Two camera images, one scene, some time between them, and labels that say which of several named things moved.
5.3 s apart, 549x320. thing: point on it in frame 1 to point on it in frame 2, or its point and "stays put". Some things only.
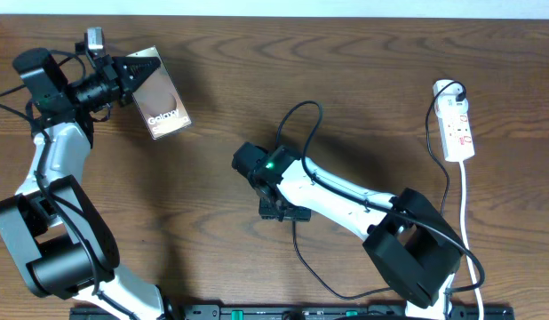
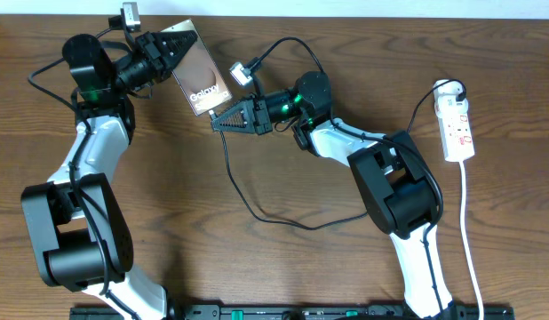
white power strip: [454, 123] stays put
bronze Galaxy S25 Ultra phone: [158, 100] to [198, 76]
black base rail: [302, 312] stays put
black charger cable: [461, 97] to [463, 97]
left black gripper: [117, 67] to [155, 52]
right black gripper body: [284, 212] to [262, 116]
